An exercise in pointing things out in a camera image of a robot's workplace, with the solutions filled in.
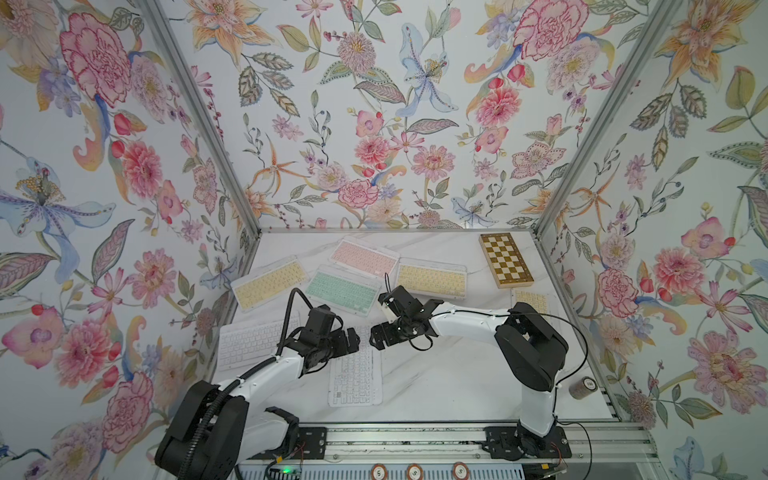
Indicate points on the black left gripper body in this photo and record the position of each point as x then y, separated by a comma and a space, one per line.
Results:
333, 346

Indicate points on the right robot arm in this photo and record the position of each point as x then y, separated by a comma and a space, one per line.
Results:
534, 350

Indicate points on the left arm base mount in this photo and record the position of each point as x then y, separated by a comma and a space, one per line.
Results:
300, 441

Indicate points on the wooden chessboard box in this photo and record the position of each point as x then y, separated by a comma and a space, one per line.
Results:
506, 263

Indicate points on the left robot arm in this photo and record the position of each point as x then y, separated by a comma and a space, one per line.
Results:
217, 426

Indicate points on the aluminium frame post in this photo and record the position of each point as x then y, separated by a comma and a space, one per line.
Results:
636, 61
164, 36

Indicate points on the aluminium frame post right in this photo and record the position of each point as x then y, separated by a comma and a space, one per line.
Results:
636, 61

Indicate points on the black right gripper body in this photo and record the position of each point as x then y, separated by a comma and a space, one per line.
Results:
398, 331

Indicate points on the tape roll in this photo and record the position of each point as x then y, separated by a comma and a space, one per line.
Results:
583, 388

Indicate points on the mint green keyboard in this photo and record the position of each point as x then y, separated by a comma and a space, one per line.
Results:
343, 290

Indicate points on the yellow keyboard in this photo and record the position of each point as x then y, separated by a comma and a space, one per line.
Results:
539, 302
267, 282
433, 279

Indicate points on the aluminium frame post left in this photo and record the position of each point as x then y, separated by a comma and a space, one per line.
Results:
164, 36

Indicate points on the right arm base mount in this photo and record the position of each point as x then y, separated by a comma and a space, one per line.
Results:
516, 442

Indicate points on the pink keyboard back left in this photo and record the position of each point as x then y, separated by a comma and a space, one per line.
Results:
364, 258

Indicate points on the aluminium front rail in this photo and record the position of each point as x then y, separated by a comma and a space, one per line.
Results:
601, 442

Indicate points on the white keyboard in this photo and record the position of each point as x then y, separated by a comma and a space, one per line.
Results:
241, 344
356, 379

